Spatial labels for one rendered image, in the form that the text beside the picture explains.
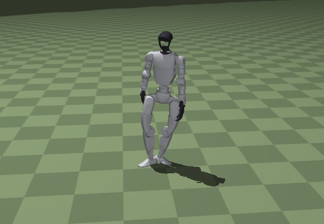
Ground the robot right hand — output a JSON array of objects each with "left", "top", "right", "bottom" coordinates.
[{"left": 140, "top": 91, "right": 146, "bottom": 104}]

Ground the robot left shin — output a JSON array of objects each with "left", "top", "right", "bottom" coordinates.
[{"left": 158, "top": 133, "right": 173, "bottom": 159}]

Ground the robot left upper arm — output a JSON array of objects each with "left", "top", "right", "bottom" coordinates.
[{"left": 175, "top": 55, "right": 186, "bottom": 86}]

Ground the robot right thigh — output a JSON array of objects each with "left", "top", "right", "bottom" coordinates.
[{"left": 141, "top": 94, "right": 156, "bottom": 137}]

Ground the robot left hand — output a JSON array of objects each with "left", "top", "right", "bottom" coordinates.
[{"left": 175, "top": 101, "right": 185, "bottom": 121}]

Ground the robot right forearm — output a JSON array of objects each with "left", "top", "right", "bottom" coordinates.
[{"left": 140, "top": 73, "right": 149, "bottom": 94}]

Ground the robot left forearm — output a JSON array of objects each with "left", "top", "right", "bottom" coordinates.
[{"left": 178, "top": 79, "right": 186, "bottom": 105}]

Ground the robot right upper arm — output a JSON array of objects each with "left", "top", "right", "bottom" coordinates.
[{"left": 142, "top": 51, "right": 155, "bottom": 79}]

